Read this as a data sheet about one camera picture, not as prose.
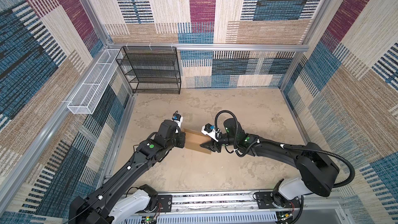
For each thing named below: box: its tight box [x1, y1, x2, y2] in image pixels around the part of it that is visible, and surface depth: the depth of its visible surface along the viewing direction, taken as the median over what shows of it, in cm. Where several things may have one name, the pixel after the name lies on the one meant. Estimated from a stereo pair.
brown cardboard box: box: [183, 128, 212, 155], surface depth 79 cm
